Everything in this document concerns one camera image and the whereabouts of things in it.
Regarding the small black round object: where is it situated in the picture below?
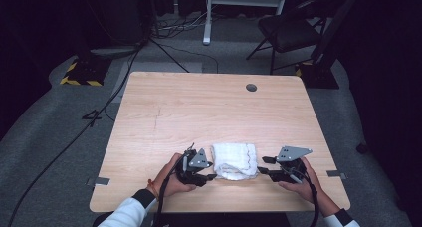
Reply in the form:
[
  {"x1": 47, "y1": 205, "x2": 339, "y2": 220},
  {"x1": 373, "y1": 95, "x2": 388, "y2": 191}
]
[{"x1": 355, "y1": 141, "x2": 370, "y2": 155}]

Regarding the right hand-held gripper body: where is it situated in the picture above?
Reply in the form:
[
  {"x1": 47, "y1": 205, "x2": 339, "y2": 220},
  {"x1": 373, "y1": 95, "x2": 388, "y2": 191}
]
[{"x1": 270, "y1": 145, "x2": 314, "y2": 185}]

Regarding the person's left hand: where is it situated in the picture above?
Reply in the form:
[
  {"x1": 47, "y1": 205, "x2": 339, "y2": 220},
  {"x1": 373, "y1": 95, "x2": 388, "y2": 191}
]
[{"x1": 150, "y1": 152, "x2": 197, "y2": 199}]

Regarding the black slanted stand with base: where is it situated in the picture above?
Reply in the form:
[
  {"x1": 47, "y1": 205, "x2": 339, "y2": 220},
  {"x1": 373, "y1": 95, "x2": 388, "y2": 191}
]
[{"x1": 294, "y1": 0, "x2": 363, "y2": 91}]

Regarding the white metal desk frame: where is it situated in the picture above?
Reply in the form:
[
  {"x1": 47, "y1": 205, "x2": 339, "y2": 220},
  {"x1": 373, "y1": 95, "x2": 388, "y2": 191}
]
[{"x1": 202, "y1": 0, "x2": 289, "y2": 47}]

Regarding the thin black curved floor cable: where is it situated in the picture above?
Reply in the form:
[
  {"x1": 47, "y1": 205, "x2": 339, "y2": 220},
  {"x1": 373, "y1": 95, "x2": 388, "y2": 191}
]
[{"x1": 158, "y1": 42, "x2": 220, "y2": 75}]

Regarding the striped-edged black stand base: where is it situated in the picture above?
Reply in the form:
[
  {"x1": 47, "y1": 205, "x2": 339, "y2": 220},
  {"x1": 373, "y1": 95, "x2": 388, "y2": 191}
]
[{"x1": 59, "y1": 55, "x2": 112, "y2": 88}]

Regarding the tangle of floor cables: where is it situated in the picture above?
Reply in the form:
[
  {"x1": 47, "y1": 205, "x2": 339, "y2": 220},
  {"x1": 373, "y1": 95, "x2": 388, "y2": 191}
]
[{"x1": 152, "y1": 9, "x2": 215, "y2": 40}]

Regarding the white towel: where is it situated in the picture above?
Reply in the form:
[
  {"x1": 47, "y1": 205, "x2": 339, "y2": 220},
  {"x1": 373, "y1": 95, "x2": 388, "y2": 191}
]
[{"x1": 210, "y1": 141, "x2": 260, "y2": 182}]

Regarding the grey tape piece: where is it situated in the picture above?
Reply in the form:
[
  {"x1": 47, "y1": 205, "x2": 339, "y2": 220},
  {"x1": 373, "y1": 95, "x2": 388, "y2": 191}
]
[
  {"x1": 86, "y1": 176, "x2": 111, "y2": 187},
  {"x1": 325, "y1": 169, "x2": 348, "y2": 180}
]

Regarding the hand-held gripper black cable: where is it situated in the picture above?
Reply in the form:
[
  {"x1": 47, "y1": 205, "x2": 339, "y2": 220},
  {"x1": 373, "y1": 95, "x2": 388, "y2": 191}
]
[
  {"x1": 153, "y1": 153, "x2": 187, "y2": 227},
  {"x1": 297, "y1": 168, "x2": 321, "y2": 227}
]

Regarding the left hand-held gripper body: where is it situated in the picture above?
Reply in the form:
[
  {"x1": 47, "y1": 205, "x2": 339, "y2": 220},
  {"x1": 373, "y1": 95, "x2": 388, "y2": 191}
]
[{"x1": 174, "y1": 146, "x2": 214, "y2": 188}]

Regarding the black folding chair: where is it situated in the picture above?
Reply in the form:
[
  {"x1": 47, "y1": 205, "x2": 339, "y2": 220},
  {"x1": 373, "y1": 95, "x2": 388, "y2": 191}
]
[{"x1": 245, "y1": 0, "x2": 333, "y2": 76}]

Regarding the person's right hand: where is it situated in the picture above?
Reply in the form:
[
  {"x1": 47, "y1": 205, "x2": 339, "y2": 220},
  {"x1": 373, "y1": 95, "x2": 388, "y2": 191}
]
[{"x1": 278, "y1": 156, "x2": 325, "y2": 205}]

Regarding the left hand-held gripper black cable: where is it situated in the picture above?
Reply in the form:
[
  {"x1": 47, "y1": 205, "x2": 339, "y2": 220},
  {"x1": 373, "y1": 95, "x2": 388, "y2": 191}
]
[{"x1": 153, "y1": 153, "x2": 187, "y2": 227}]

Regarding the right hand-held gripper black cable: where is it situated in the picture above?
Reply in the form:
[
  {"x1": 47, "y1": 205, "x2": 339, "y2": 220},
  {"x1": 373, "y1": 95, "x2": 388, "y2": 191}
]
[{"x1": 297, "y1": 168, "x2": 321, "y2": 227}]

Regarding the long black floor cable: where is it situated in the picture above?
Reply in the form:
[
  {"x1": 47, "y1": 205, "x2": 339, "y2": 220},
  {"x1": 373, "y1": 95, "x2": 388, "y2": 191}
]
[{"x1": 7, "y1": 42, "x2": 144, "y2": 227}]

